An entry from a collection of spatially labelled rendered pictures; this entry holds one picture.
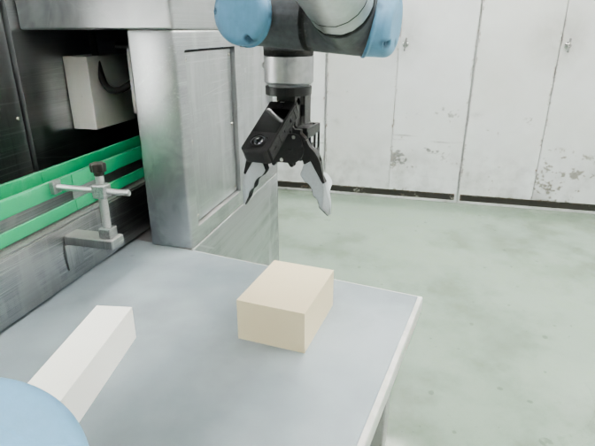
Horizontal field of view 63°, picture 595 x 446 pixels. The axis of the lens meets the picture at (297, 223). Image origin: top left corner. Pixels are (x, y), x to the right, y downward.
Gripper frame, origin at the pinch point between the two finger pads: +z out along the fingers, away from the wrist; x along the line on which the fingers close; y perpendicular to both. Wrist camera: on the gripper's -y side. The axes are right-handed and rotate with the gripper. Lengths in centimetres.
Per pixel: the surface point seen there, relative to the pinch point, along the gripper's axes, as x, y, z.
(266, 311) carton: 0.0, -7.6, 14.7
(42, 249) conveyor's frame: 45.5, -9.2, 10.6
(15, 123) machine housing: 70, 10, -8
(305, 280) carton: -2.8, 2.7, 13.6
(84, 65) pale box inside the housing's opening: 65, 28, -20
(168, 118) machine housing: 35.6, 19.7, -10.1
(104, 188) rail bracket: 36.1, -1.2, 0.0
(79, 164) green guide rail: 58, 14, 1
